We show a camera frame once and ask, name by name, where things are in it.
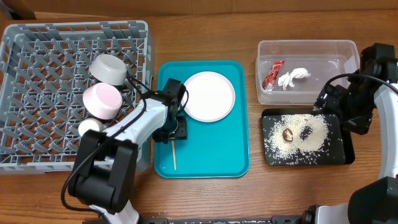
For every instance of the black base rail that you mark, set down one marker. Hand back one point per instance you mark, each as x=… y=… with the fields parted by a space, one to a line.
x=283 y=219

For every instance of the red snack wrapper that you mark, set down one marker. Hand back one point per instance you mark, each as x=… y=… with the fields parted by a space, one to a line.
x=269 y=81

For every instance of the wooden chopstick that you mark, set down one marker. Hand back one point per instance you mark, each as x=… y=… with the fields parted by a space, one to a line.
x=174 y=155

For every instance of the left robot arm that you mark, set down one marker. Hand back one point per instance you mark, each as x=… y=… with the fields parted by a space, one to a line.
x=103 y=173

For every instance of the clear plastic bin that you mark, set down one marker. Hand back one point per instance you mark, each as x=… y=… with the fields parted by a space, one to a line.
x=323 y=59

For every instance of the white tissue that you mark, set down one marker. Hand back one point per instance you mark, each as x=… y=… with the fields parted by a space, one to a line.
x=288 y=78

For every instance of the black tray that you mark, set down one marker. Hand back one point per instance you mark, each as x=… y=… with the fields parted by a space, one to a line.
x=345 y=149

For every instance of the large white plate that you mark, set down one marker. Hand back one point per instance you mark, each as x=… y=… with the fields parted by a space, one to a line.
x=211 y=96

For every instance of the brown food piece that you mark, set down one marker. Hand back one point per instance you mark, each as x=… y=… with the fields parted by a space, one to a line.
x=288 y=135

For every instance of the teal plastic tray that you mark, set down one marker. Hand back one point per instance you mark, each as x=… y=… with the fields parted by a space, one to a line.
x=212 y=150

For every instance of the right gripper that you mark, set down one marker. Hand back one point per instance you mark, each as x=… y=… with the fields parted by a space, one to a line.
x=360 y=124

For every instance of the grey bowl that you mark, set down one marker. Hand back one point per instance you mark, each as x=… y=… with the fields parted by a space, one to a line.
x=109 y=69

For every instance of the white cup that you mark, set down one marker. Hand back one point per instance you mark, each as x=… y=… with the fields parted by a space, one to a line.
x=90 y=124

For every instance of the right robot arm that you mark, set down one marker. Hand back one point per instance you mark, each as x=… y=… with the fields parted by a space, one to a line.
x=372 y=89

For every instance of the grey dish rack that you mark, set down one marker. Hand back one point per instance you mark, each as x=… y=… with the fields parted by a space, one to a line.
x=44 y=73

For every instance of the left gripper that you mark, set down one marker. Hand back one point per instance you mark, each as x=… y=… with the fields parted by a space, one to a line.
x=179 y=132

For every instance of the white rice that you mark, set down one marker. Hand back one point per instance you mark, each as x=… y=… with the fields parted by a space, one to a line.
x=311 y=137

